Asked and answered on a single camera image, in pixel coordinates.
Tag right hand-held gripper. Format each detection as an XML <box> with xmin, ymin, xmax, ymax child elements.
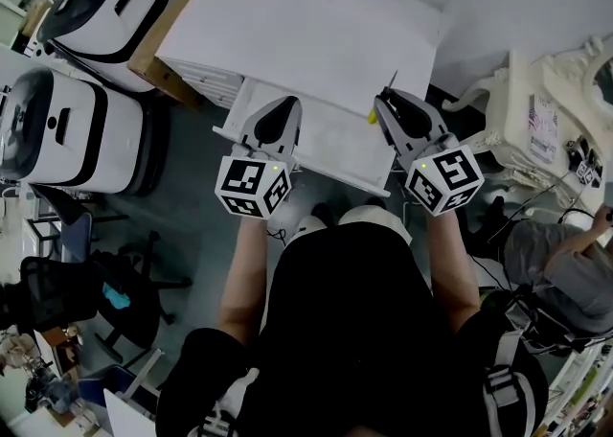
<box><xmin>374</xmin><ymin>89</ymin><xmax>487</xmax><ymax>218</ymax></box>

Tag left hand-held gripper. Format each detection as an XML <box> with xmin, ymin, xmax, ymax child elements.
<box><xmin>215</xmin><ymin>95</ymin><xmax>304</xmax><ymax>221</ymax></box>

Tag yellow-handled thin metal tool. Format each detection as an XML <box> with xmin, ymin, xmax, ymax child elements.
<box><xmin>366</xmin><ymin>69</ymin><xmax>399</xmax><ymax>126</ymax></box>

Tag person's left forearm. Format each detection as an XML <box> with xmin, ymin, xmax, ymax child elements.
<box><xmin>215</xmin><ymin>216</ymin><xmax>270</xmax><ymax>348</ymax></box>

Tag person's right forearm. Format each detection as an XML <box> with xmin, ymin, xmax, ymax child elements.
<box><xmin>422</xmin><ymin>208</ymin><xmax>483</xmax><ymax>336</ymax></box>

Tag person's left black shoe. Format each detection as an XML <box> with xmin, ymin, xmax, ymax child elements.
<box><xmin>309</xmin><ymin>202</ymin><xmax>337</xmax><ymax>231</ymax></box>

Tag person's light beige shorts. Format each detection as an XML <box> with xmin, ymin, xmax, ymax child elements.
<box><xmin>291</xmin><ymin>204</ymin><xmax>414</xmax><ymax>247</ymax></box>

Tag cream ornate vanity table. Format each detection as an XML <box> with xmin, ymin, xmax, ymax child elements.
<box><xmin>440</xmin><ymin>49</ymin><xmax>613</xmax><ymax>196</ymax></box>

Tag white desk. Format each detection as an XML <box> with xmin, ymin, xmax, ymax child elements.
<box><xmin>155</xmin><ymin>0</ymin><xmax>441</xmax><ymax>115</ymax></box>

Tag printed paper sheet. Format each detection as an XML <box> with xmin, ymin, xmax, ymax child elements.
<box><xmin>526</xmin><ymin>93</ymin><xmax>560</xmax><ymax>164</ymax></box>

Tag brown cardboard box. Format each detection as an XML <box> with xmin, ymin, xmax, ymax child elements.
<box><xmin>126</xmin><ymin>0</ymin><xmax>207</xmax><ymax>113</ymax></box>

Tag white black mobile robot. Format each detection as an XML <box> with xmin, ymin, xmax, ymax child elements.
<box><xmin>0</xmin><ymin>65</ymin><xmax>170</xmax><ymax>196</ymax></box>
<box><xmin>35</xmin><ymin>0</ymin><xmax>171</xmax><ymax>94</ymax></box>

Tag person's black shirt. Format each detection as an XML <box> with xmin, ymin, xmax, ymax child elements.
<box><xmin>155</xmin><ymin>222</ymin><xmax>550</xmax><ymax>437</ymax></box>

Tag dark blue chair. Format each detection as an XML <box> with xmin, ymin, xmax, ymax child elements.
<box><xmin>28</xmin><ymin>183</ymin><xmax>129</xmax><ymax>264</ymax></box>

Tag blue cloth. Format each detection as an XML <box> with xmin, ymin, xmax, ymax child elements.
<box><xmin>102</xmin><ymin>280</ymin><xmax>132</xmax><ymax>311</ymax></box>

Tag black mesh office chair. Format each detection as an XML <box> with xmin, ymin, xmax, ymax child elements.
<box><xmin>16</xmin><ymin>229</ymin><xmax>193</xmax><ymax>368</ymax></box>

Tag small brown wooden table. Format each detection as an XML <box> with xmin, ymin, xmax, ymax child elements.
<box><xmin>33</xmin><ymin>325</ymin><xmax>82</xmax><ymax>378</ymax></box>

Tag white storage shelf unit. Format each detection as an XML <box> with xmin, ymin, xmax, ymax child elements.
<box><xmin>540</xmin><ymin>343</ymin><xmax>613</xmax><ymax>437</ymax></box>

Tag white board panel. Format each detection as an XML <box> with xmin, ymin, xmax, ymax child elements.
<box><xmin>102</xmin><ymin>387</ymin><xmax>159</xmax><ymax>437</ymax></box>

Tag thin black cable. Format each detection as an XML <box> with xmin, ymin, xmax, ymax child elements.
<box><xmin>264</xmin><ymin>226</ymin><xmax>301</xmax><ymax>247</ymax></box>

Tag oval mirror with cream frame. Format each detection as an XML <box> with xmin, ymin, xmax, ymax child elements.
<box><xmin>543</xmin><ymin>34</ymin><xmax>613</xmax><ymax>123</ymax></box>

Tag black bag with cables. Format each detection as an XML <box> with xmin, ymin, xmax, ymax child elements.
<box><xmin>502</xmin><ymin>281</ymin><xmax>600</xmax><ymax>357</ymax></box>

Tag grey white shoulder strap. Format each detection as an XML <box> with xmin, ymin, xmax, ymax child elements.
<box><xmin>481</xmin><ymin>329</ymin><xmax>528</xmax><ymax>422</ymax></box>
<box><xmin>200</xmin><ymin>367</ymin><xmax>262</xmax><ymax>437</ymax></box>

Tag blue chair with white frame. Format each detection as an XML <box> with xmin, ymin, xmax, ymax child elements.
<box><xmin>79</xmin><ymin>348</ymin><xmax>167</xmax><ymax>407</ymax></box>

